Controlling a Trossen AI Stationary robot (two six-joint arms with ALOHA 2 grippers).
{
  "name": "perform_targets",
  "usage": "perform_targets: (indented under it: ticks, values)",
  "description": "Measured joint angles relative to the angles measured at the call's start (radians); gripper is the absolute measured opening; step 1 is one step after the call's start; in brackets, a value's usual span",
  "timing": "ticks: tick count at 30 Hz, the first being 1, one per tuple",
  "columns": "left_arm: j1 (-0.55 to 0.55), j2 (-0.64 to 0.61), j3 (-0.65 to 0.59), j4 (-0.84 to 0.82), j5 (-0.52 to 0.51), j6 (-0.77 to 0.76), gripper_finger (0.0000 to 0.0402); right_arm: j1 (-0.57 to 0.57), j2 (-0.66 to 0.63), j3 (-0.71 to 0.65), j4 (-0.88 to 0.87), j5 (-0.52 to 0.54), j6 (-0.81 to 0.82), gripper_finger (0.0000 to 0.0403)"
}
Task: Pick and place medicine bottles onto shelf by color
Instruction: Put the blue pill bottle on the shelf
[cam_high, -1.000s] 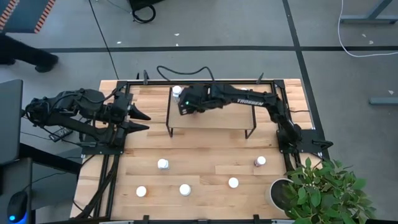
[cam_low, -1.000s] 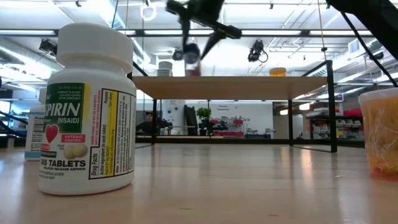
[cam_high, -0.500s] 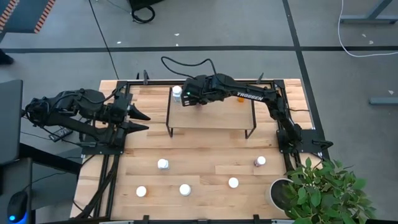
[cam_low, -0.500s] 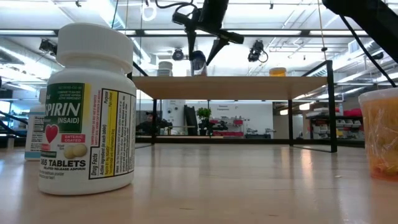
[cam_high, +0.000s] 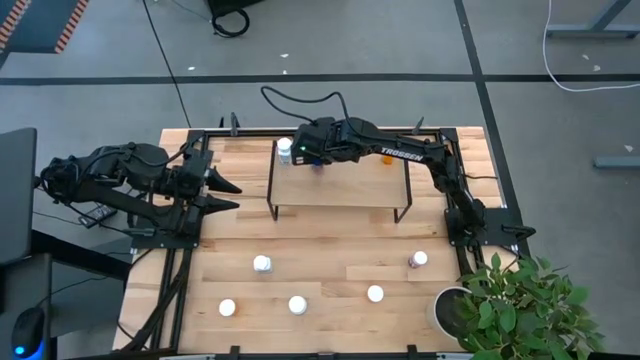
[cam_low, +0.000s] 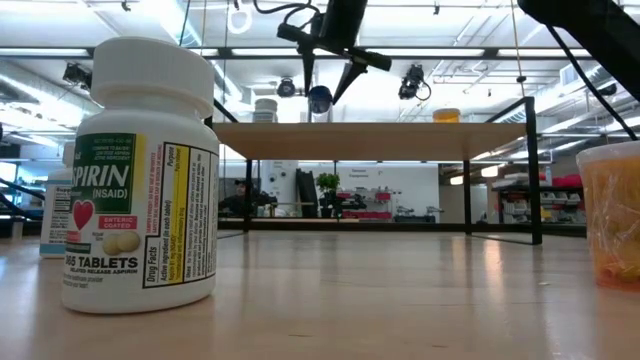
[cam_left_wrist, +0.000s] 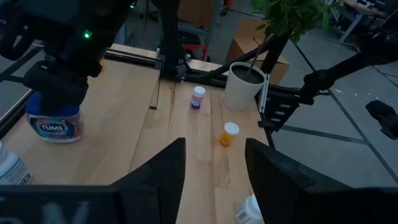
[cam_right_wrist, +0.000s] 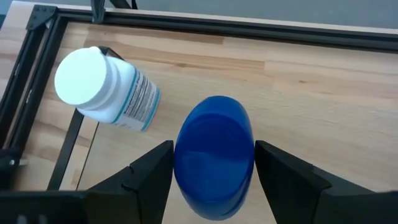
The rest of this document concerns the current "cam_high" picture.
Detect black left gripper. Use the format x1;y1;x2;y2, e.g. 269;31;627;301
172;149;244;236

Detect white bottle blue label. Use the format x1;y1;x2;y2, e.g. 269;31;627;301
276;136;294;165

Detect white aspirin bottle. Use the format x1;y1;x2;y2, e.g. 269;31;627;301
287;294;309;317

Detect black power adapter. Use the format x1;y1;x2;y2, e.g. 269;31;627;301
78;203;120;230

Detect black box on floor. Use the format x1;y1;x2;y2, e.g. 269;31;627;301
207;0;266;17

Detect dark grey monitor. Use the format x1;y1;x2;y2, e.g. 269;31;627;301
0;127;39;266

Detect black computer mouse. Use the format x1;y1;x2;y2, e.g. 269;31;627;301
10;306;47;360

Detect dark mat striped edges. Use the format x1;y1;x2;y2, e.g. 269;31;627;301
0;0;91;55

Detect green plant in white pot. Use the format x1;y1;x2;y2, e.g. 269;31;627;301
430;252;607;360

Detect grey metal table base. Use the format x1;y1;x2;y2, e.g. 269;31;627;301
544;0;640;40

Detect grey metal floor bar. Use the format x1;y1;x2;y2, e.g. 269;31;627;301
593;155;640;169

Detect black metal table frame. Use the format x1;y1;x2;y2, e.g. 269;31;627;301
117;113;532;360

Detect wooden shelf black metal frame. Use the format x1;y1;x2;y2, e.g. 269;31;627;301
266;135;414;224

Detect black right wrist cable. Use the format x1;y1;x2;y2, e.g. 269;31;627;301
259;85;351;126

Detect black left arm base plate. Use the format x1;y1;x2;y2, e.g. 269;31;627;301
129;227;201;251

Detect coiled black cable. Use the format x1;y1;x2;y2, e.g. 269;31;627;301
210;7;251;39

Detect thin black floor cable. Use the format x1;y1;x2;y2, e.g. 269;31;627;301
142;0;192;129

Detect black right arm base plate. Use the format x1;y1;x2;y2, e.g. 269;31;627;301
444;206;537;250

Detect white floor cable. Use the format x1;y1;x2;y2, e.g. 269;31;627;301
542;0;640;94

